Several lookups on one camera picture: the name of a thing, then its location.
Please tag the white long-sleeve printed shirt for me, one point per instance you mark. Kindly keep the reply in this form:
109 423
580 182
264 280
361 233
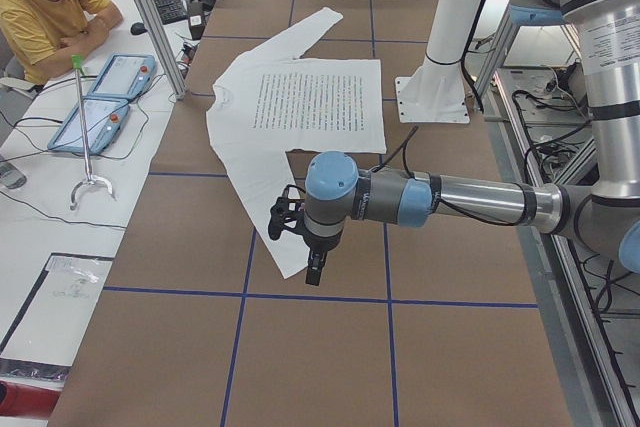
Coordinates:
272 100

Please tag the metal reacher grabber tool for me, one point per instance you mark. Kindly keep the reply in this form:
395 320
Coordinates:
90 178

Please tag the black computer keyboard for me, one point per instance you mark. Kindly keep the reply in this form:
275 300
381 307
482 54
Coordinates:
170 11

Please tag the red fire extinguisher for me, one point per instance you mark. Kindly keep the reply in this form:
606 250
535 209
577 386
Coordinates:
25 401

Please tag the upper blue teach pendant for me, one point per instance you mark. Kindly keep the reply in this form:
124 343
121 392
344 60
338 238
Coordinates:
124 76

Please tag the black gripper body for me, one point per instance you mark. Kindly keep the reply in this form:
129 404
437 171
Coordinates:
321 243

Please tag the clear water bottle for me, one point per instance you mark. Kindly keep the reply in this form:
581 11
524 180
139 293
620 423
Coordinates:
11 176

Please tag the lower blue teach pendant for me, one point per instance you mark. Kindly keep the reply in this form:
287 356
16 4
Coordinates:
104 118

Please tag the black computer mouse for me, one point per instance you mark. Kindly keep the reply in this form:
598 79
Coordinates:
137 28

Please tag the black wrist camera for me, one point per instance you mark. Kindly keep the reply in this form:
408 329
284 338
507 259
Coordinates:
287 214

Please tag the aluminium frame post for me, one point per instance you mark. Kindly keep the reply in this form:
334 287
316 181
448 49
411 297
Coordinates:
160 41

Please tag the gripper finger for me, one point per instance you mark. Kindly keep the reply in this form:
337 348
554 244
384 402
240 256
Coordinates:
319 263
311 269

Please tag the black power adapter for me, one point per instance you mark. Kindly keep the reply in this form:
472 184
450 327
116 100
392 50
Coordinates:
196 19

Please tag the person in yellow shirt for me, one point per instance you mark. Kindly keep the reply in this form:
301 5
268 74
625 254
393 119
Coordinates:
44 35

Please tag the blue teach pendant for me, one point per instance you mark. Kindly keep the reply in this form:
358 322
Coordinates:
104 118
124 76

